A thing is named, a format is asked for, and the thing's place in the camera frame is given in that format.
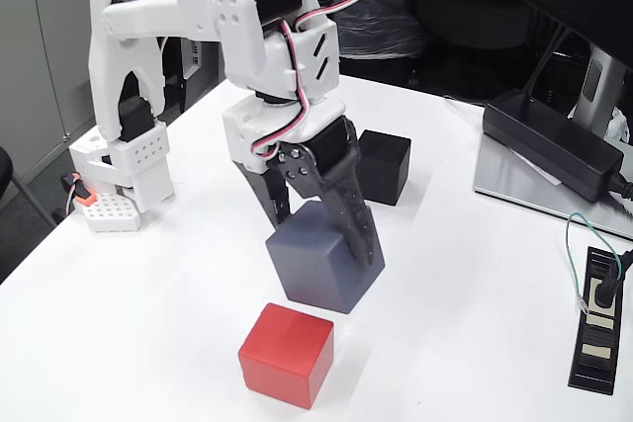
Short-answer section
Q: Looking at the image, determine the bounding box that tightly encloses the black cube block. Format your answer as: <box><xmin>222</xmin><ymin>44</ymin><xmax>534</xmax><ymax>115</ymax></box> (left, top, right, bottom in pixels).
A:
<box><xmin>355</xmin><ymin>128</ymin><xmax>412</xmax><ymax>206</ymax></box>

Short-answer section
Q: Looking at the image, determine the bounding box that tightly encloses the grey cube block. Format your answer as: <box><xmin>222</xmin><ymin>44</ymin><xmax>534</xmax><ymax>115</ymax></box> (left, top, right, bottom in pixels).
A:
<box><xmin>265</xmin><ymin>202</ymin><xmax>386</xmax><ymax>315</ymax></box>

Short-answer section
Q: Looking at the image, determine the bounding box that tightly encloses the black desktop computer case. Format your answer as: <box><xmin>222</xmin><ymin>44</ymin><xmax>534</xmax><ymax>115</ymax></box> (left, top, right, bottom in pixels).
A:
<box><xmin>160</xmin><ymin>36</ymin><xmax>224</xmax><ymax>117</ymax></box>

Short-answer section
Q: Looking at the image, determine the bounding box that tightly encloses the silver monitor stand base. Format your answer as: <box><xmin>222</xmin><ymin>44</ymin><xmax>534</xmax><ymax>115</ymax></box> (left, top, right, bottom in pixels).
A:
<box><xmin>473</xmin><ymin>132</ymin><xmax>633</xmax><ymax>240</ymax></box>

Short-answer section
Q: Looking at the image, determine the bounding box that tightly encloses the red cube block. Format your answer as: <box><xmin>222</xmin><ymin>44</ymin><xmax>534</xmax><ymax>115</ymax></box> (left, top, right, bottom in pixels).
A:
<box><xmin>237</xmin><ymin>301</ymin><xmax>335</xmax><ymax>411</ymax></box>

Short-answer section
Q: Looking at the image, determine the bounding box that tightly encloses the white perforated clamp base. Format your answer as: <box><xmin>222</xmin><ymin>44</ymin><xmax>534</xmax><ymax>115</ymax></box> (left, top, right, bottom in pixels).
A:
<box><xmin>81</xmin><ymin>192</ymin><xmax>143</xmax><ymax>234</ymax></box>

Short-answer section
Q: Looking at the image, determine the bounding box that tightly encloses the plastic-wrapped black bin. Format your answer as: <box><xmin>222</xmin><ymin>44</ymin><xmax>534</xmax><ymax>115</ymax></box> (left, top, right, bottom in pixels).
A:
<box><xmin>324</xmin><ymin>0</ymin><xmax>426</xmax><ymax>60</ymax></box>

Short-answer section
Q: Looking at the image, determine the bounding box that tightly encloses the orange connector clip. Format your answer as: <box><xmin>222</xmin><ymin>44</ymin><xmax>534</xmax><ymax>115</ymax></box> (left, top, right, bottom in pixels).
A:
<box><xmin>73</xmin><ymin>172</ymin><xmax>98</xmax><ymax>207</ymax></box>

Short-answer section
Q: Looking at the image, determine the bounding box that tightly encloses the black power adapter brick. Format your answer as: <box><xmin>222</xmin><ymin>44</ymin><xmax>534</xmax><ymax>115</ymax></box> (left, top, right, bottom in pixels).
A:
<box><xmin>482</xmin><ymin>88</ymin><xmax>625</xmax><ymax>204</ymax></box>

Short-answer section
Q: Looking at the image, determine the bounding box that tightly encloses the black chair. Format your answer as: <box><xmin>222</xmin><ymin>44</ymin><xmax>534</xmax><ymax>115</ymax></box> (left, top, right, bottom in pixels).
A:
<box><xmin>0</xmin><ymin>144</ymin><xmax>58</xmax><ymax>230</ymax></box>

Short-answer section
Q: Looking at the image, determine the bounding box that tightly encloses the black power plug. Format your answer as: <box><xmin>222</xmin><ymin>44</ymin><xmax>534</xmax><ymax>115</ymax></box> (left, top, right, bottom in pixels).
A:
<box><xmin>592</xmin><ymin>248</ymin><xmax>633</xmax><ymax>308</ymax></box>

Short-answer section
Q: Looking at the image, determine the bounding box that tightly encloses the silver monitor stand neck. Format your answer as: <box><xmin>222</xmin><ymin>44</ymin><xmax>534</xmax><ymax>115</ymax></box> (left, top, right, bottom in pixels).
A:
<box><xmin>568</xmin><ymin>41</ymin><xmax>627</xmax><ymax>139</ymax></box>

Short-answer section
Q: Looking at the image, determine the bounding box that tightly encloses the crumpled white plastic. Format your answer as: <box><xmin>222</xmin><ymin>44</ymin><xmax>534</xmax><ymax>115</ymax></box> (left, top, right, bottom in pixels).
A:
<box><xmin>605</xmin><ymin>106</ymin><xmax>633</xmax><ymax>144</ymax></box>

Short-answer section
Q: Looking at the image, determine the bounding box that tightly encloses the black table power strip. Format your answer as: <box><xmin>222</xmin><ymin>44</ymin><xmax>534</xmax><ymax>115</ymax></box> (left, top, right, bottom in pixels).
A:
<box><xmin>567</xmin><ymin>245</ymin><xmax>629</xmax><ymax>396</ymax></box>

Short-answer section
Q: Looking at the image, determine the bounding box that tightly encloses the green thin cable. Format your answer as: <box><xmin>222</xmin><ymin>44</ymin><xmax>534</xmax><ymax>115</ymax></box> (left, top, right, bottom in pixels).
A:
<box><xmin>565</xmin><ymin>211</ymin><xmax>622</xmax><ymax>314</ymax></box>

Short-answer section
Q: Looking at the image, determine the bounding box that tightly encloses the black adapter power cable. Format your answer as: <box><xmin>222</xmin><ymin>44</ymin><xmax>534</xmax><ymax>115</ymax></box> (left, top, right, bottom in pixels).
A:
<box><xmin>605</xmin><ymin>172</ymin><xmax>633</xmax><ymax>218</ymax></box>

